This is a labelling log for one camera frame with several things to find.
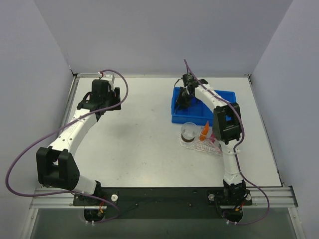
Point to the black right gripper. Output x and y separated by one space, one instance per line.
186 93

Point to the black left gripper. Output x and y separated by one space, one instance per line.
117 94

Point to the clear cup brown band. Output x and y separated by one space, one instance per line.
189 131

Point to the orange toothpaste tube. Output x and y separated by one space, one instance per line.
204 132

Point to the clear textured acrylic stand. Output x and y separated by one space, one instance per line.
205 145

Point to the pink toothbrush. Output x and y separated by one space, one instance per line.
215 144

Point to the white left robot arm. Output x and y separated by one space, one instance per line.
56 166

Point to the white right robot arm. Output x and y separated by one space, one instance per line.
227 128

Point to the clear textured oval tray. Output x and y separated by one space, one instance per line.
192 145

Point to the blue plastic divided bin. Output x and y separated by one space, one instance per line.
198 113

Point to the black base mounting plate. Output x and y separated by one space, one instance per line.
165 203

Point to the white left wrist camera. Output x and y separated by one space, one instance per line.
108 77

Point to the aluminium frame rail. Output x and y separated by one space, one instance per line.
279 197

